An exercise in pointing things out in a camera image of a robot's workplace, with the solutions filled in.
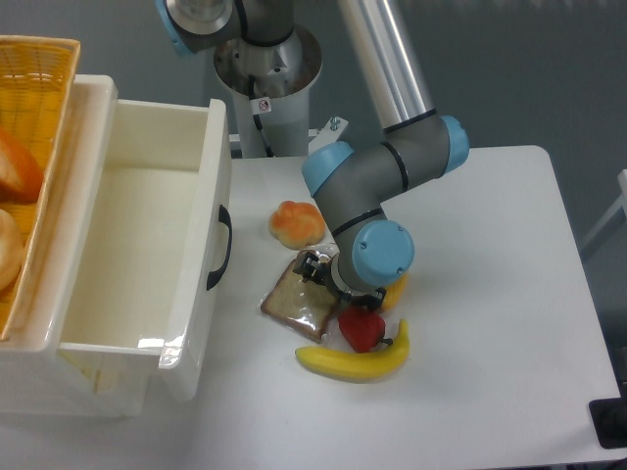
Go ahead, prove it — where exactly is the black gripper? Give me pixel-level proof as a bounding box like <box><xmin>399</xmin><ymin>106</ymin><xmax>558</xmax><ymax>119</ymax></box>
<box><xmin>292</xmin><ymin>251</ymin><xmax>387</xmax><ymax>311</ymax></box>

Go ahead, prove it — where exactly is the toast slice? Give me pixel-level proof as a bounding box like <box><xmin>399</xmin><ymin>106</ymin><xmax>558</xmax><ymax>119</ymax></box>
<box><xmin>260</xmin><ymin>250</ymin><xmax>338</xmax><ymax>343</ymax></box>

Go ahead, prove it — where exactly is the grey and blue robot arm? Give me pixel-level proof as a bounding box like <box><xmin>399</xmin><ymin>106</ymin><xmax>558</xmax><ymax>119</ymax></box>
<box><xmin>157</xmin><ymin>1</ymin><xmax>469</xmax><ymax>310</ymax></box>

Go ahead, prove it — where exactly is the red bell pepper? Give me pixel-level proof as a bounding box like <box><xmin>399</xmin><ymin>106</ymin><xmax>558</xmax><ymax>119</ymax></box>
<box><xmin>338</xmin><ymin>306</ymin><xmax>394</xmax><ymax>353</ymax></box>

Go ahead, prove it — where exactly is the yellow bell pepper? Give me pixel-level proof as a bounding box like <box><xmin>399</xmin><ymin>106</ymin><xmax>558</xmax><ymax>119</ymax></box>
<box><xmin>381</xmin><ymin>273</ymin><xmax>409</xmax><ymax>311</ymax></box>

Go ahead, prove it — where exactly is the orange glazed bread bun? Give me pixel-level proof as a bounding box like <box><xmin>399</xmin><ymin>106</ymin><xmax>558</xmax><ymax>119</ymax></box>
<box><xmin>268</xmin><ymin>201</ymin><xmax>326</xmax><ymax>250</ymax></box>

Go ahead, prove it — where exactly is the yellow banana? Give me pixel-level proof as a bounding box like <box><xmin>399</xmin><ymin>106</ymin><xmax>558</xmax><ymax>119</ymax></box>
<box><xmin>295</xmin><ymin>319</ymin><xmax>410</xmax><ymax>382</ymax></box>

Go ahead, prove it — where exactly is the white open drawer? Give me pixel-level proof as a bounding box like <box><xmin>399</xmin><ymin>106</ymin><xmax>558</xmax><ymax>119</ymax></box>
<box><xmin>61</xmin><ymin>99</ymin><xmax>231</xmax><ymax>401</ymax></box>

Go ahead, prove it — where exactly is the black device at table corner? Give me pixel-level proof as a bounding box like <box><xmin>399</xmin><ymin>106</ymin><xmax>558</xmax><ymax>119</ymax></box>
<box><xmin>589</xmin><ymin>398</ymin><xmax>626</xmax><ymax>449</ymax></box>

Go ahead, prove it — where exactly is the white drawer cabinet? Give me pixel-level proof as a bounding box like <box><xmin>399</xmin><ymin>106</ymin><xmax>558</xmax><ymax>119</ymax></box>
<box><xmin>1</xmin><ymin>74</ymin><xmax>148</xmax><ymax>416</ymax></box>

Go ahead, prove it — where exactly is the pale round bread in basket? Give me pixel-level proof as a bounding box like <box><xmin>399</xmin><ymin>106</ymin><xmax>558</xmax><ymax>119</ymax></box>
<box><xmin>0</xmin><ymin>210</ymin><xmax>24</xmax><ymax>290</ymax></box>

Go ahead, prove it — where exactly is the orange bread in basket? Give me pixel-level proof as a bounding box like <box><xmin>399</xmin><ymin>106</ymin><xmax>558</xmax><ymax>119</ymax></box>
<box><xmin>1</xmin><ymin>127</ymin><xmax>44</xmax><ymax>204</ymax></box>

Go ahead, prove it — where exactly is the orange wicker basket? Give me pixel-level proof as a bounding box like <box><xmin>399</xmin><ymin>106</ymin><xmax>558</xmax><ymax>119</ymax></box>
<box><xmin>1</xmin><ymin>35</ymin><xmax>80</xmax><ymax>341</ymax></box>

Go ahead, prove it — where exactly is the black drawer handle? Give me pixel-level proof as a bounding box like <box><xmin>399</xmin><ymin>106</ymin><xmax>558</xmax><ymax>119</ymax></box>
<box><xmin>206</xmin><ymin>205</ymin><xmax>233</xmax><ymax>292</ymax></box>

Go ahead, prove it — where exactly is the white bracket behind table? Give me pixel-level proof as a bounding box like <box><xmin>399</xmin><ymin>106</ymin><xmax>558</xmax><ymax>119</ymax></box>
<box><xmin>308</xmin><ymin>116</ymin><xmax>349</xmax><ymax>155</ymax></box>

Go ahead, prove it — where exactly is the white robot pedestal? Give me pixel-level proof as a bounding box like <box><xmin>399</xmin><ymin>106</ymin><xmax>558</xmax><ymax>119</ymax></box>
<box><xmin>214</xmin><ymin>24</ymin><xmax>322</xmax><ymax>159</ymax></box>

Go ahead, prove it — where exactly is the white frame at right edge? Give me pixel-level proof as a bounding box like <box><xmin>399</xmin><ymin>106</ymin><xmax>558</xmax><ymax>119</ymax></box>
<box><xmin>579</xmin><ymin>169</ymin><xmax>626</xmax><ymax>261</ymax></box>

